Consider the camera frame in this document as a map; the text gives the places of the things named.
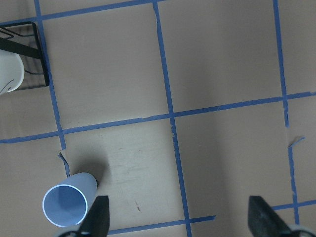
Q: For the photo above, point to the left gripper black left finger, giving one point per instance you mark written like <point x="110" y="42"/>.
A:
<point x="96" y="221"/>

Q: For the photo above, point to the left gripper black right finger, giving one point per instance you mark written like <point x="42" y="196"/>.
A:
<point x="263" y="221"/>

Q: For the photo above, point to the light blue plastic cup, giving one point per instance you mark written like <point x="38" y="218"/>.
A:
<point x="67" y="203"/>

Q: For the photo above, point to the white mug near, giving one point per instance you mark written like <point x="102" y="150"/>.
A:
<point x="11" y="71"/>

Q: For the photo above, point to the black wire mug rack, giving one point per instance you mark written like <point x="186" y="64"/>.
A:
<point x="24" y="39"/>

